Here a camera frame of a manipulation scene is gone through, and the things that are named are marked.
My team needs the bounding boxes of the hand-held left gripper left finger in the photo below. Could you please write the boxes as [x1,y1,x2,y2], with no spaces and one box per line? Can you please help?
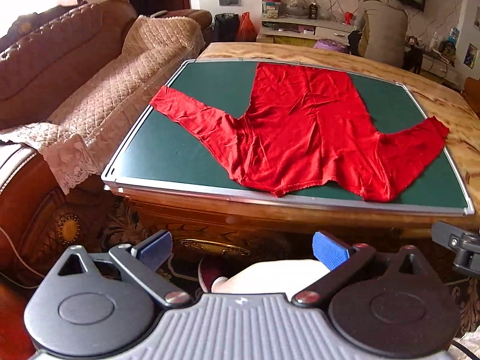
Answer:
[47,230,193,307]

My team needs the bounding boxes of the red sweater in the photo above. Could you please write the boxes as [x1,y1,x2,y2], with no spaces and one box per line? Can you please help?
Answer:
[150,62,450,203]

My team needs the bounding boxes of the white cable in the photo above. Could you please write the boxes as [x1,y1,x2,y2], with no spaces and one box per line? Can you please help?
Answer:
[0,227,46,280]

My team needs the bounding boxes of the purple stool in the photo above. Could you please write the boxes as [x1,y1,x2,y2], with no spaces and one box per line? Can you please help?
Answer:
[313,38,351,54]

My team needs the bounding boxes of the green board with metal frame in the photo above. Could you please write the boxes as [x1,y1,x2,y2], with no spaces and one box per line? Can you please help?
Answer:
[101,58,475,216]

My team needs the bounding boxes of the brown armchair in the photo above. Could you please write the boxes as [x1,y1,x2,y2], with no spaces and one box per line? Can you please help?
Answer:
[463,77,480,117]

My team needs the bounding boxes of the clear plastic container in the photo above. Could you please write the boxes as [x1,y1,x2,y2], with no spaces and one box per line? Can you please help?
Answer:
[262,0,286,19]

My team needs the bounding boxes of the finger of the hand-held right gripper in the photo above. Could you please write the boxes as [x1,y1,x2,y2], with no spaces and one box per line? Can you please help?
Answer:
[430,220,480,276]

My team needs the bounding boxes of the grey television cabinet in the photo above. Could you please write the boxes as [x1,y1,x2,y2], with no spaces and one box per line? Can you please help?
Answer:
[257,13,460,87]

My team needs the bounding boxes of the small wall poster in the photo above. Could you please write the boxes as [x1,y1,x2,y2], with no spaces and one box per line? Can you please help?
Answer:
[463,43,479,69]

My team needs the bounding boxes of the brown leather sofa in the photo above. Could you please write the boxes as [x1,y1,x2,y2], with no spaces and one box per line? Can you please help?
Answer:
[0,0,214,293]

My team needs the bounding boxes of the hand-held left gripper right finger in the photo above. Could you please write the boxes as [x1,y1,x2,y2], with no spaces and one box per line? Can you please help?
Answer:
[292,231,433,307]

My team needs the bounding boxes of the black bag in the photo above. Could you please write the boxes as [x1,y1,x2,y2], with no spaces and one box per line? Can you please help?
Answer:
[213,12,241,43]

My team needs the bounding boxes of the red plastic bag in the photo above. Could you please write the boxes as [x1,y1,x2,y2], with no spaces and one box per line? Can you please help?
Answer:
[236,11,259,43]

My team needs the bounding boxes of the black backpack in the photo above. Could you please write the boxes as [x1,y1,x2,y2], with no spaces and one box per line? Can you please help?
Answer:
[404,43,424,75]

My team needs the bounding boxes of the red slipper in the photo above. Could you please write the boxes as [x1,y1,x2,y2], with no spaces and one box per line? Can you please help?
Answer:
[198,258,229,293]

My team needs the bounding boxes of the person's leg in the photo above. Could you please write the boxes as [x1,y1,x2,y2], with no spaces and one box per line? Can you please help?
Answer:
[211,258,331,295]

